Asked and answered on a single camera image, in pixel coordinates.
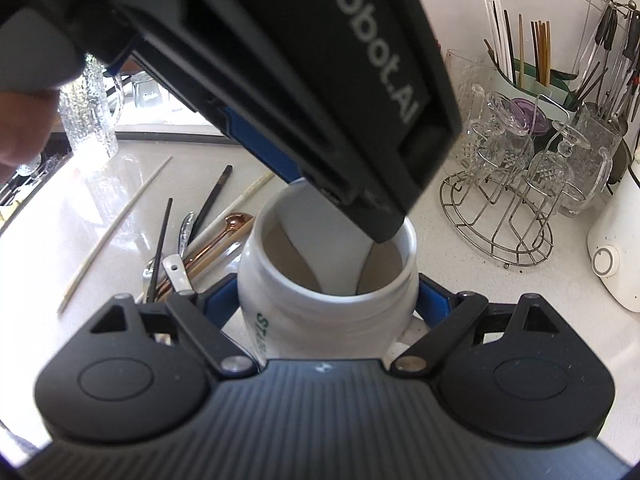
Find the tall clear glass pitcher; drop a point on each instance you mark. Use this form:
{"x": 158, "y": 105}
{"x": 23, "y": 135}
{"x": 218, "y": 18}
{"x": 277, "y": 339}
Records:
{"x": 465, "y": 70}

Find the white drying tray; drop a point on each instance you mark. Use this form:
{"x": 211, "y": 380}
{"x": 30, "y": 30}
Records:
{"x": 150, "y": 125}

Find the bundle of upright chopsticks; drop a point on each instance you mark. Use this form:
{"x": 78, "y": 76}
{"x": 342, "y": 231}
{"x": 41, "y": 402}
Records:
{"x": 542, "y": 50}

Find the black sink drain rack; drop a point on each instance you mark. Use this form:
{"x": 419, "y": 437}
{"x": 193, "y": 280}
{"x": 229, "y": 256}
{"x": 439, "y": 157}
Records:
{"x": 10, "y": 195}

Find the cut glass goblet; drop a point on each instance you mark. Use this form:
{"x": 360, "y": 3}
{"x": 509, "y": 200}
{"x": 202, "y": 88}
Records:
{"x": 550, "y": 175}
{"x": 505, "y": 160}

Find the person's left hand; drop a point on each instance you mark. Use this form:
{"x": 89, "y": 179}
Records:
{"x": 20, "y": 130}

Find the printed clear drinking glass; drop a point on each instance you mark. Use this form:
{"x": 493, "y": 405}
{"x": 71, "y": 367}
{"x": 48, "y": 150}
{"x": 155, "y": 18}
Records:
{"x": 149, "y": 91}

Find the set of hanging kitchen utensils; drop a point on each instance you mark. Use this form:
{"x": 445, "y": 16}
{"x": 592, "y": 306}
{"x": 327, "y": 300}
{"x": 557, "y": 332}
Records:
{"x": 607, "y": 30}

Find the ivory chopstick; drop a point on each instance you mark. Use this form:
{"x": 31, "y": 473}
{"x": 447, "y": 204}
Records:
{"x": 67, "y": 299}
{"x": 260, "y": 182}

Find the small textured glass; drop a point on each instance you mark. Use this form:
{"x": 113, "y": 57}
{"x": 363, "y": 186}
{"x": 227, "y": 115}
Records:
{"x": 29, "y": 165}

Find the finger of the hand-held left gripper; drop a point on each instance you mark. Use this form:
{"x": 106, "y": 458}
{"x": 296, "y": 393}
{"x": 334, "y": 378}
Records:
{"x": 260, "y": 149}
{"x": 382, "y": 220}

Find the clear glass cup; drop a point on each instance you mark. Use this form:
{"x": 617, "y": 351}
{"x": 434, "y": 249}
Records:
{"x": 472, "y": 125}

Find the textured glass mug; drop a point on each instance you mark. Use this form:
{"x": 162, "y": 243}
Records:
{"x": 87, "y": 110}

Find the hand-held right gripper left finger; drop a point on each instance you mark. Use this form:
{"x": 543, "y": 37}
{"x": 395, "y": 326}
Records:
{"x": 222, "y": 297}

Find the rose gold spoon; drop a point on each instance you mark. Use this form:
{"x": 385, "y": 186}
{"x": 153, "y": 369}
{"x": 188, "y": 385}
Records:
{"x": 234, "y": 221}

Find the white ceramic jar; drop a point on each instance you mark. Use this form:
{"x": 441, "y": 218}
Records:
{"x": 325, "y": 325}

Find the textured glass pitcher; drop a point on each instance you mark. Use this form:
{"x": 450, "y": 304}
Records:
{"x": 595, "y": 150}

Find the white kitchen appliance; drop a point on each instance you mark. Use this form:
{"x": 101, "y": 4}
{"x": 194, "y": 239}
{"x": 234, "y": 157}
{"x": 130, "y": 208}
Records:
{"x": 620, "y": 240}

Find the silver embossed spoon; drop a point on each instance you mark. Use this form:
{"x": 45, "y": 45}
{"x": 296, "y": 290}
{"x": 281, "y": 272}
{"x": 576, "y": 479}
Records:
{"x": 186, "y": 230}

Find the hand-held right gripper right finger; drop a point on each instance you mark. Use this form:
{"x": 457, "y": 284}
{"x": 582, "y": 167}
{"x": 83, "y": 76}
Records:
{"x": 430, "y": 300}

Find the purple plastic lid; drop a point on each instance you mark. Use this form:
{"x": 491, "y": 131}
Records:
{"x": 540, "y": 120}

